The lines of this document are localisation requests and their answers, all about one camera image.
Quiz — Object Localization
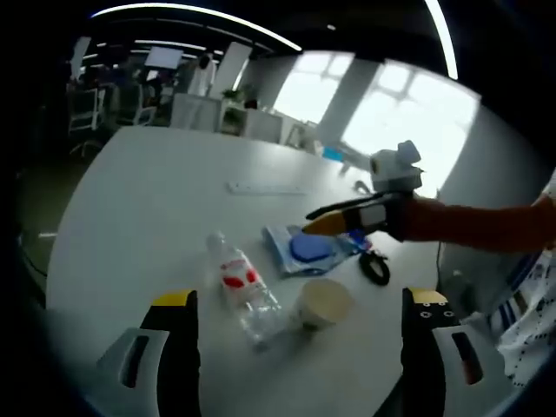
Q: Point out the white paper cup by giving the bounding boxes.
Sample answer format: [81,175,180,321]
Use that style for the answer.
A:
[289,278,356,332]

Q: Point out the black cable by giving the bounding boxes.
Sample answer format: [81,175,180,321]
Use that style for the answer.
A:
[358,250,392,287]

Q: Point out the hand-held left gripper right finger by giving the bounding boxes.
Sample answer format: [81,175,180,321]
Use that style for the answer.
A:
[401,287,509,417]

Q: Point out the white partition panel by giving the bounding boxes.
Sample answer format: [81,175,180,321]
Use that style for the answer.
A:
[215,41,254,99]

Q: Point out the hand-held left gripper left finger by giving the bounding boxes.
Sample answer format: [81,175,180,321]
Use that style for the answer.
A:
[96,289,202,417]

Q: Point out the computer monitor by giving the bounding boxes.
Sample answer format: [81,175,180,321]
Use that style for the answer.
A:
[145,46,185,70]

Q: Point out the long ceiling light strip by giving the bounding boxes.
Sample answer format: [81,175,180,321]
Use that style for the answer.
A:
[424,0,460,82]
[89,2,303,52]

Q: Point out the clear package with blue pad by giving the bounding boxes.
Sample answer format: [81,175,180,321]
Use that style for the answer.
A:
[261,223,362,278]

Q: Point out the blue flowered tissue pack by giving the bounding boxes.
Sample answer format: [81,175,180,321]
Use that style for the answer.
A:
[346,229,375,254]

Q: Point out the white tabletop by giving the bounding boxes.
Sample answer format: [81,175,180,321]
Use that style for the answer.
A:
[45,125,440,417]

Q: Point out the white office chair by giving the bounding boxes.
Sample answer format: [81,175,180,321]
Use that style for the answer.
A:
[67,84,108,132]

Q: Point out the clear plastic water bottle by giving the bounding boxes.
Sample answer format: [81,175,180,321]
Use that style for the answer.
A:
[206,231,284,352]

